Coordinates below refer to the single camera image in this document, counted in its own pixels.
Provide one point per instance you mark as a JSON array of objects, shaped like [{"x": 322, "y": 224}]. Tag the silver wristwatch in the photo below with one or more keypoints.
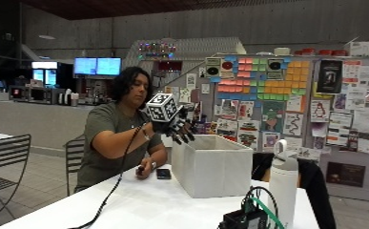
[{"x": 153, "y": 165}]

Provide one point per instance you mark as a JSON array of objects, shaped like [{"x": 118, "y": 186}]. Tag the notice board with sticky notes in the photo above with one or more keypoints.
[{"x": 261, "y": 79}]

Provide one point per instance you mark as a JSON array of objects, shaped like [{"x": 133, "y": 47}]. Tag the black smartphone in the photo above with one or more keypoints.
[{"x": 164, "y": 173}]

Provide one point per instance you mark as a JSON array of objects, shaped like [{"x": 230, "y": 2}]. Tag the blue wall monitor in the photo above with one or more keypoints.
[
  {"x": 108, "y": 66},
  {"x": 85, "y": 66}
]

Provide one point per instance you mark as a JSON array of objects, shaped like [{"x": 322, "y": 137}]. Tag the black metal slatted chair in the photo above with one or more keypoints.
[
  {"x": 75, "y": 159},
  {"x": 1, "y": 159}
]

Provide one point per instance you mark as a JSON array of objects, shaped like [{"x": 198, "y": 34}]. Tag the black framed poster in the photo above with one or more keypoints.
[{"x": 330, "y": 76}]

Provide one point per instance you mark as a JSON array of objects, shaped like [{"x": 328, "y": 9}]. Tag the white water bottle grey lid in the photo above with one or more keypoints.
[{"x": 283, "y": 187}]

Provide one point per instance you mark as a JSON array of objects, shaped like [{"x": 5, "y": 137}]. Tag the lit drinks fridge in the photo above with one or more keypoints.
[{"x": 45, "y": 76}]

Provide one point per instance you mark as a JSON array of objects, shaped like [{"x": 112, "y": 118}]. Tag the white table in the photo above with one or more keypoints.
[{"x": 158, "y": 206}]

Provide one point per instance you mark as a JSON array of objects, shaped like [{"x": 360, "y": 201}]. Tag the the person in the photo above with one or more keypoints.
[{"x": 108, "y": 133}]

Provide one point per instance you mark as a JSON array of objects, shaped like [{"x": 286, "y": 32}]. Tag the grey service counter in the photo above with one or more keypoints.
[{"x": 40, "y": 120}]

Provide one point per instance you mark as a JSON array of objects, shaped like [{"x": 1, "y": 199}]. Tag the black jacket on chair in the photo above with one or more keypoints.
[{"x": 315, "y": 187}]

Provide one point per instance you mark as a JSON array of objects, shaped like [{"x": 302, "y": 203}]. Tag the white cube with black markers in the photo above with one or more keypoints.
[{"x": 162, "y": 107}]

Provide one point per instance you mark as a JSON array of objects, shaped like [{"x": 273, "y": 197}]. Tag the black electronic device box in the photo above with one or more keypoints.
[{"x": 243, "y": 219}]

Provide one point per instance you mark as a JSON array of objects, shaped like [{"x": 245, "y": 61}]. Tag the dark sign with text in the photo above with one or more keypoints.
[{"x": 346, "y": 174}]

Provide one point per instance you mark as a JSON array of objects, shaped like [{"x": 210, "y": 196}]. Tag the board of paper flyers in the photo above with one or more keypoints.
[{"x": 354, "y": 108}]

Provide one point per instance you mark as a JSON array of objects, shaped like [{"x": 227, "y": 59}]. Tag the small black handheld device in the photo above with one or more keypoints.
[{"x": 140, "y": 170}]

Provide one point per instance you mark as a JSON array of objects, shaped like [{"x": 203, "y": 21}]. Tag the white fabric storage box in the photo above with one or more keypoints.
[{"x": 218, "y": 171}]

